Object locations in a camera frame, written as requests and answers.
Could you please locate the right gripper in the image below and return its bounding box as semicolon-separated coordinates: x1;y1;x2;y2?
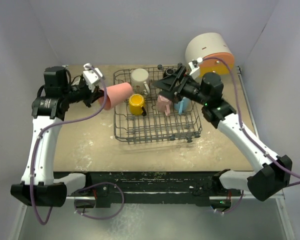
152;66;209;107

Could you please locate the pink tumbler cup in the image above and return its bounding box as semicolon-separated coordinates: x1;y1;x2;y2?
103;82;133;111

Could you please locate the pink faceted mug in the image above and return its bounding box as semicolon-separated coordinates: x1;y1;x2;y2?
156;95;172;117

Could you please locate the yellow mug black handle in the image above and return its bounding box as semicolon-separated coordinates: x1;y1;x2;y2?
128;93;147;117

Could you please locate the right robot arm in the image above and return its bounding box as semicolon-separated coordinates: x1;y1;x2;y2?
153;66;293;202

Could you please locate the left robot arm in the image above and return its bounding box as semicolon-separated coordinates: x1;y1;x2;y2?
10;63;106;207

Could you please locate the light blue mug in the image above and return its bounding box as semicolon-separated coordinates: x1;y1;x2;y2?
173;97;191;115

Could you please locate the white floral mug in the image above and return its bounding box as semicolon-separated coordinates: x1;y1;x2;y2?
130;68;150;95

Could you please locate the round drawer cabinet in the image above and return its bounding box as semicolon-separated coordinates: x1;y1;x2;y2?
185;32;235;79

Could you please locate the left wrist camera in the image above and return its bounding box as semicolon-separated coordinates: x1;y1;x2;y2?
82;63;105;92

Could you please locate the grey wire dish rack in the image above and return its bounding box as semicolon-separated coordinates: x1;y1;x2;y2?
113;63;203;144

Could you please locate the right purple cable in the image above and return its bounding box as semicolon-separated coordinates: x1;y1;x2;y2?
199;56;300;216

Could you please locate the purple cable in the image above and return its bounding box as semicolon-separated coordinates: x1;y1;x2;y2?
29;64;125;225
199;56;300;216

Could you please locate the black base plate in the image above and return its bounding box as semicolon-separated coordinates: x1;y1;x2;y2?
69;171;241;208

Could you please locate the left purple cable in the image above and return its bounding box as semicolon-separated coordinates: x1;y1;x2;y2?
29;64;125;225

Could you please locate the aluminium frame rail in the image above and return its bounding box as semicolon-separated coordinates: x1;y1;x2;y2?
8;65;295;240

